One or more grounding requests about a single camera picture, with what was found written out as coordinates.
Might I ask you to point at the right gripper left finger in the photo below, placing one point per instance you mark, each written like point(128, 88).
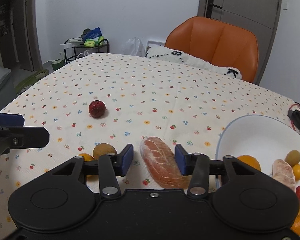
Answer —
point(108, 167)

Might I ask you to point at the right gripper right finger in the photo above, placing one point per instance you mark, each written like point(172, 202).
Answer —
point(199, 167)

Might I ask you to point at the green brown kiwi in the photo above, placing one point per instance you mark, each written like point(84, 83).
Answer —
point(293, 158)
point(103, 149)

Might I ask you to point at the small kumquat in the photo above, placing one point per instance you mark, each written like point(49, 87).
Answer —
point(296, 172)
point(86, 158)

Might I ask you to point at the peeled pomelo segment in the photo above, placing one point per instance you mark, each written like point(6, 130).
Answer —
point(283, 172)
point(161, 164)

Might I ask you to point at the green floor mat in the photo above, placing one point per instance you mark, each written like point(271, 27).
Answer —
point(28, 82)

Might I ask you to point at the floral tablecloth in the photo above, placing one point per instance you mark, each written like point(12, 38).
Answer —
point(143, 98)

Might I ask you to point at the white plate blue rim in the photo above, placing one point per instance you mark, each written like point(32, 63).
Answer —
point(262, 137)

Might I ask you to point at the green paper bag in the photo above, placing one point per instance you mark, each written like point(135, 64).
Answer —
point(57, 64)

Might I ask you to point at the black metal shelf rack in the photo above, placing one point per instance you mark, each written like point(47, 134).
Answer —
point(74, 48)

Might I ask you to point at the white fluffy cushion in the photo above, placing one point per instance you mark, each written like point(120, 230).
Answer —
point(177, 56)

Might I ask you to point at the green package on shelf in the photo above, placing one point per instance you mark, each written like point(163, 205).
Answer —
point(90, 43)

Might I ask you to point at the orange leather chair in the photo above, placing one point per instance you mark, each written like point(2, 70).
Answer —
point(218, 43)

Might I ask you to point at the blue package on shelf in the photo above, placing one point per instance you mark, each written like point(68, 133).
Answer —
point(91, 34)

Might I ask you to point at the grey door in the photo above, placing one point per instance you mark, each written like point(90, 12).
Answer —
point(260, 17)

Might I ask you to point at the white plastic bag by wall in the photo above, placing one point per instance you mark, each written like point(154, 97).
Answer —
point(133, 47)

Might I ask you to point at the black door handle lock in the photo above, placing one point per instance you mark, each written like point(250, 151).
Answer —
point(209, 8)

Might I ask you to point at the wall light switch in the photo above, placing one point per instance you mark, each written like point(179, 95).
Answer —
point(285, 6)

